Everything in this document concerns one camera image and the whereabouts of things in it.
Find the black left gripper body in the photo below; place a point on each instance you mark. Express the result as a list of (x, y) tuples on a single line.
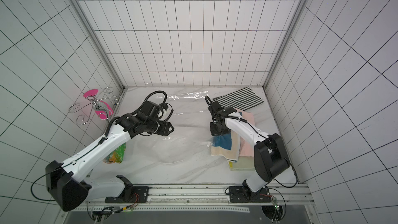
[(155, 127)]

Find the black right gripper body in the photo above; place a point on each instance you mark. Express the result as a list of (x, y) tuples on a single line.
[(218, 126)]

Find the blue and beige towel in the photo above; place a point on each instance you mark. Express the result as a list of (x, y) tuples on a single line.
[(227, 146)]

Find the clear plastic vacuum bag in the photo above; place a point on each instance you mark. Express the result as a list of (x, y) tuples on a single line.
[(190, 137)]

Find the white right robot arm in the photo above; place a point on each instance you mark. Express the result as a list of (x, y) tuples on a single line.
[(270, 155)]

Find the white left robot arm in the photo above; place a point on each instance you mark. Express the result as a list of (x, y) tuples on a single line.
[(67, 181)]

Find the pink folded towel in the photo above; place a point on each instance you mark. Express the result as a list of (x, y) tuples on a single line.
[(246, 145)]

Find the green white striped towel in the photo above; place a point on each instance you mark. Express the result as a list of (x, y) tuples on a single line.
[(243, 99)]

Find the pale yellow folded towel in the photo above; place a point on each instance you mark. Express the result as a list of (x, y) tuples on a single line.
[(242, 164)]

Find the colourful snack packet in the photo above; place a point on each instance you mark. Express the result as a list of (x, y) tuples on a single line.
[(116, 156)]

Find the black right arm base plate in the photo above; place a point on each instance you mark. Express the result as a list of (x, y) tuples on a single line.
[(241, 194)]

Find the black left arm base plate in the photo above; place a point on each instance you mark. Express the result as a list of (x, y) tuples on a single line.
[(130, 193)]

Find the aluminium mounting rail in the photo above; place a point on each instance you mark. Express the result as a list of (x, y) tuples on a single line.
[(201, 204)]

